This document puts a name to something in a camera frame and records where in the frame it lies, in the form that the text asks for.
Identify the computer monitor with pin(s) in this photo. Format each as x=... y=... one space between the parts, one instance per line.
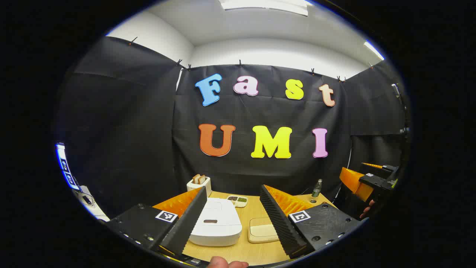
x=66 y=167

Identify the green label plastic bottle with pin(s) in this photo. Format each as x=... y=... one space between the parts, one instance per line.
x=317 y=189

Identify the ceiling light panel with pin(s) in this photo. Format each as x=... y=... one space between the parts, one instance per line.
x=373 y=49
x=264 y=5

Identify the white divided condiment tray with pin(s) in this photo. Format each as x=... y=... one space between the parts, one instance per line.
x=238 y=201

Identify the white rice cooker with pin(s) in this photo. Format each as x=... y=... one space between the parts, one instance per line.
x=217 y=223

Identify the clear rice container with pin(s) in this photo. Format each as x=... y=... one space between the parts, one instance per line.
x=262 y=230

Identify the black phone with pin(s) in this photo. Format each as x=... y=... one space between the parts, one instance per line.
x=87 y=200

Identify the white toaster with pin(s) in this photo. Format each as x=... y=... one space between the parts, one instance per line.
x=204 y=186

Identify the toast bread slice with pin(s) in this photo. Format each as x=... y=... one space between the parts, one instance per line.
x=195 y=179
x=202 y=179

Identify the black backdrop cloth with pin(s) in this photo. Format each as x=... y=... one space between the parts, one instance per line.
x=148 y=130

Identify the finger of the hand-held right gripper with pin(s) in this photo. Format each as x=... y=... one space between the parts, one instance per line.
x=357 y=182
x=386 y=167

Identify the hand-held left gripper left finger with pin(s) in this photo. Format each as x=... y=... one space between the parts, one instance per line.
x=189 y=219

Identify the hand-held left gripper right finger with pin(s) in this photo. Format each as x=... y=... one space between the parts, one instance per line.
x=277 y=223

